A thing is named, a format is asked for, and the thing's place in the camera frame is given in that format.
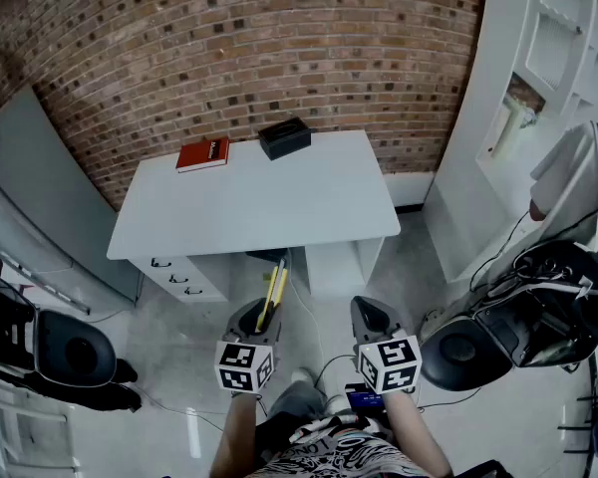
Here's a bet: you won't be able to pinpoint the grey trousers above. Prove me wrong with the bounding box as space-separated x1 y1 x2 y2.
266 379 329 423

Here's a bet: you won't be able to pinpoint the yellow utility knife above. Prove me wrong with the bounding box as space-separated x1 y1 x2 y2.
255 260 289 333

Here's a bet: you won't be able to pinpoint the device with blue screen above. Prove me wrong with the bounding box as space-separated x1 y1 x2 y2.
345 382 384 411

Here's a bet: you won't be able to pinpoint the person's right forearm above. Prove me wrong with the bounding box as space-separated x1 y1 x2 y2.
381 389 453 478

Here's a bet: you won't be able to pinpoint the person's left forearm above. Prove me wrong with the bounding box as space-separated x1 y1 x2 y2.
208 392 261 478

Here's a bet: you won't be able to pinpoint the patterned black white shirt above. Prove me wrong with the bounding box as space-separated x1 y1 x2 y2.
243 414 443 478

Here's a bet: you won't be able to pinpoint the white wire rack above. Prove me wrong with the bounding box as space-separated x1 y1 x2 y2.
0 379 80 478

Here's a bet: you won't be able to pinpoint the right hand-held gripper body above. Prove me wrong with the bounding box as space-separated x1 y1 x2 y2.
353 327 424 396

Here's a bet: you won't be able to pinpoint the white desk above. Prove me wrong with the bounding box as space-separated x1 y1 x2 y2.
106 129 403 303

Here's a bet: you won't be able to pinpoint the red book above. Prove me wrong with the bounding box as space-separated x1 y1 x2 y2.
175 136 230 175

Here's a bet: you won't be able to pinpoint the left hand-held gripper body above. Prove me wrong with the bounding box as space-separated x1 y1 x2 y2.
214 329 281 396

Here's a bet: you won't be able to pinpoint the black padded seat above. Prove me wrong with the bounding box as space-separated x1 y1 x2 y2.
32 309 119 388
420 315 515 393

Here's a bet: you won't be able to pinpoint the grey cabinet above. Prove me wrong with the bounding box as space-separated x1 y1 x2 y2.
0 85 144 314

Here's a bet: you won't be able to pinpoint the black tissue box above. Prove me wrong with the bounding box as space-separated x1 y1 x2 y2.
257 116 313 161

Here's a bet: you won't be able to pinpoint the white shelf unit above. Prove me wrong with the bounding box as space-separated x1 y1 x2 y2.
422 0 598 284

